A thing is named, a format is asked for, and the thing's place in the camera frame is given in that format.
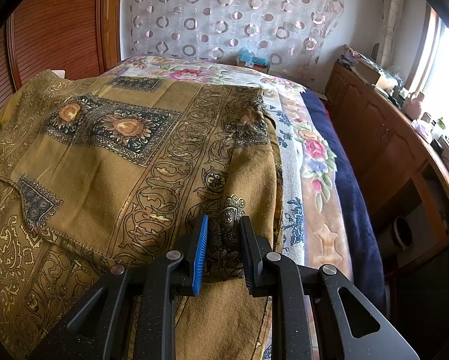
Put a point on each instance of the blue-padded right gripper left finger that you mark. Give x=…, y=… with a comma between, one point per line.
x=131, y=311

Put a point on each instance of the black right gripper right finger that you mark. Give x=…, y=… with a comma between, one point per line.
x=320, y=301

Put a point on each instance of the brown gold patterned scarf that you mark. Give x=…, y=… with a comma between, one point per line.
x=111, y=170

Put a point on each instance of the floral bed quilt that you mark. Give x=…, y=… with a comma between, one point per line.
x=284, y=138

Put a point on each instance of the navy blue blanket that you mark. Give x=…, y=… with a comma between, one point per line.
x=366, y=261

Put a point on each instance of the wooden side cabinet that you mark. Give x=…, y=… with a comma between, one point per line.
x=404, y=182

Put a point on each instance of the pink ceramic figurine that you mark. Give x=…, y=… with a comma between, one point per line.
x=412, y=106

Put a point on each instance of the cardboard box on cabinet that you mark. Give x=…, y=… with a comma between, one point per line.
x=367, y=73

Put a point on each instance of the blue tissue box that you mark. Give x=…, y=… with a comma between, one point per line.
x=246, y=58

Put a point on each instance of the white pink pillow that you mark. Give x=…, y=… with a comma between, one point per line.
x=60, y=73

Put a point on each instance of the circle-patterned sheer curtain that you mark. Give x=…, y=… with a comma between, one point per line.
x=288, y=34

